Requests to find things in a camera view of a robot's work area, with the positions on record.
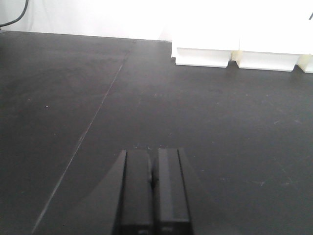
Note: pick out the left white storage bin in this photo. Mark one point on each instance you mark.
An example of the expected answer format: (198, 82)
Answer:
(204, 42)

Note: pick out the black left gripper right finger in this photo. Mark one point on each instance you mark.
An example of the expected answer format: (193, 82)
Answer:
(170, 204)

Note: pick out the right white storage bin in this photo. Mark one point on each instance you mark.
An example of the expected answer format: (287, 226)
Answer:
(305, 63)

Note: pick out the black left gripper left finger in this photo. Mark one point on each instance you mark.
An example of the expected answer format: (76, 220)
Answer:
(135, 208)

